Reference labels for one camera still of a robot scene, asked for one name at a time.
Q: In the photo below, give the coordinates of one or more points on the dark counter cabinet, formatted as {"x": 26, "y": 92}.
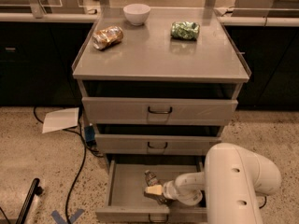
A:
{"x": 36, "y": 62}
{"x": 271, "y": 51}

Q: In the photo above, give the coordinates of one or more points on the crushed green soda can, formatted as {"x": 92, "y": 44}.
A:
{"x": 185, "y": 30}

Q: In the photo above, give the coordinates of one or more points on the dark right counter cabinet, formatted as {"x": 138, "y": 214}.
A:
{"x": 271, "y": 51}

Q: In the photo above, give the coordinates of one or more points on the crushed brown soda can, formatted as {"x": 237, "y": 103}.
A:
{"x": 107, "y": 37}

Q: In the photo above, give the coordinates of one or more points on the clear plastic water bottle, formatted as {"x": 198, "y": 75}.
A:
{"x": 152, "y": 180}

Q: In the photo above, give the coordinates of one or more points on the grey top drawer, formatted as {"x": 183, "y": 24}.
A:
{"x": 116, "y": 110}

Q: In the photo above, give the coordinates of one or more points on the grey open bottom drawer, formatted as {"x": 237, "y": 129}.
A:
{"x": 126, "y": 201}

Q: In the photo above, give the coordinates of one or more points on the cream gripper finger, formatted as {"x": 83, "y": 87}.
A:
{"x": 154, "y": 190}

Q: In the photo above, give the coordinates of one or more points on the grey middle drawer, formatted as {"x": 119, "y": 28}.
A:
{"x": 154, "y": 144}

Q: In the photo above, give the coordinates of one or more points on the dark left counter cabinet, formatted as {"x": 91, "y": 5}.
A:
{"x": 36, "y": 62}

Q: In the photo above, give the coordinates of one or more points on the black bar on floor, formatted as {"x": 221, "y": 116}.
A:
{"x": 34, "y": 190}

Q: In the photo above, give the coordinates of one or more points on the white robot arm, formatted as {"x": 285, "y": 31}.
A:
{"x": 232, "y": 180}

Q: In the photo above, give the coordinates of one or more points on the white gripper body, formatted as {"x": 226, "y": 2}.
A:
{"x": 168, "y": 189}

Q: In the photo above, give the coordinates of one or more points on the grey metal drawer cabinet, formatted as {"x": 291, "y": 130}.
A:
{"x": 149, "y": 63}

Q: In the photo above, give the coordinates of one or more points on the white ceramic bowl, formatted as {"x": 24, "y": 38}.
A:
{"x": 136, "y": 14}

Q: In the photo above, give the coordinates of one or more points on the blue power box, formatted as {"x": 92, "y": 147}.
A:
{"x": 89, "y": 136}

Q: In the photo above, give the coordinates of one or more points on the white paper sheet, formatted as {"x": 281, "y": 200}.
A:
{"x": 61, "y": 119}

